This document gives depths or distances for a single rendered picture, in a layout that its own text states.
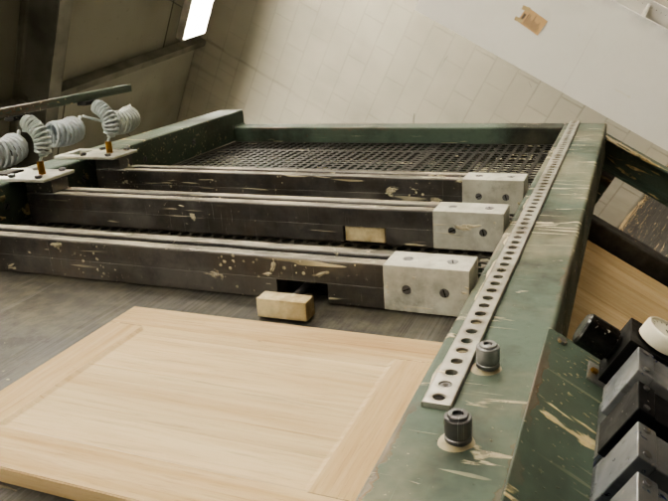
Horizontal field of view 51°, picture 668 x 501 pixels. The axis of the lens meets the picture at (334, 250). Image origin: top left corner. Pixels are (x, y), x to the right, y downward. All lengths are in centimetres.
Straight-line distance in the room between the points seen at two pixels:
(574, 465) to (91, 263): 89
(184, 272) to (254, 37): 591
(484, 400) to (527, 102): 550
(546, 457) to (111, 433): 44
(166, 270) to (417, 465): 68
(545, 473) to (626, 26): 397
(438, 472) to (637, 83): 405
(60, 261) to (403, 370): 72
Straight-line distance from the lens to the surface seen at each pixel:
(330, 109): 679
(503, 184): 147
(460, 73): 623
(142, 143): 211
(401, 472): 63
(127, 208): 158
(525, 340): 84
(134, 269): 124
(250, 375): 86
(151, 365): 92
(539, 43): 458
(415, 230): 128
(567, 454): 69
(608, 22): 450
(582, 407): 77
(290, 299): 101
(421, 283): 100
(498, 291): 96
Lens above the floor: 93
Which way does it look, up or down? 9 degrees up
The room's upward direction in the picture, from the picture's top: 57 degrees counter-clockwise
